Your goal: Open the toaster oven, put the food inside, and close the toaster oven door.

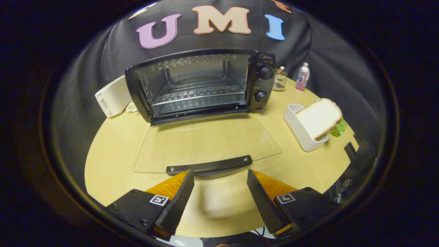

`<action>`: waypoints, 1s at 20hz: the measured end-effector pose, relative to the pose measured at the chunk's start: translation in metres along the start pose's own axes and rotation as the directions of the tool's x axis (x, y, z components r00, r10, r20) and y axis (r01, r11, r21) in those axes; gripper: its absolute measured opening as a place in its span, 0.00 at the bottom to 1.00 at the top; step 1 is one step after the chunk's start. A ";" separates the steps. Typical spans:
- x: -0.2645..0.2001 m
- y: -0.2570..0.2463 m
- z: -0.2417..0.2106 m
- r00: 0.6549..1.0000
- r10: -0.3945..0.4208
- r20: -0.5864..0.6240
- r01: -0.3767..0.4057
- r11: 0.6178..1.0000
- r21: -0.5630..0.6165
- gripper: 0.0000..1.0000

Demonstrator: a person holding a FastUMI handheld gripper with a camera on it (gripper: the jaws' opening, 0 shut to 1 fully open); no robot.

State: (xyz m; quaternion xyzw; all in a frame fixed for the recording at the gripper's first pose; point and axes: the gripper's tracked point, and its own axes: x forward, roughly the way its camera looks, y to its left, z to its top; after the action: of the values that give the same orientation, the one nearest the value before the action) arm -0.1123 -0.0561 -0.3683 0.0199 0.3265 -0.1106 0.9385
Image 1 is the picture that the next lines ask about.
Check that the black toaster oven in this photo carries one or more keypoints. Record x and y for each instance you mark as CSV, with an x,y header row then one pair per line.
x,y
264,85

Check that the small glass jar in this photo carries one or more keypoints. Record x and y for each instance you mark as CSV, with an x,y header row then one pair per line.
x,y
280,81

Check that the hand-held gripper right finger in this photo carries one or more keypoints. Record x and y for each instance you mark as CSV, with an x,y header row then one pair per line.
x,y
265,202

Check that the white rectangular plastic tray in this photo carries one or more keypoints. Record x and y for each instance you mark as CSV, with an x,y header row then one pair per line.
x,y
301,132

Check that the white pop-up toaster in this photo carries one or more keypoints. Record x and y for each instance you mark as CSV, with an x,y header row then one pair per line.
x,y
113,97

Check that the bread and lettuce sandwich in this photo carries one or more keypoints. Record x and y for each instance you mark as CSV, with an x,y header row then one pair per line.
x,y
319,118

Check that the pink and white spray bottle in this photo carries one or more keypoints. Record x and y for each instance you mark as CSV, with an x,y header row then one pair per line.
x,y
302,77

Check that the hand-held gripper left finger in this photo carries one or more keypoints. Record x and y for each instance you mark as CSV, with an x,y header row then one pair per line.
x,y
176,202

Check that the small patterned coaster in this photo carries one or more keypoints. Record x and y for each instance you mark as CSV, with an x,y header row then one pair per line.
x,y
131,107

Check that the black backdrop cloth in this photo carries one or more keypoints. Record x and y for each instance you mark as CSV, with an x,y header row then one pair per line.
x,y
85,79

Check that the black table edge bracket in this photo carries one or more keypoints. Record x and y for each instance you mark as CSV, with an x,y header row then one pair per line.
x,y
350,151

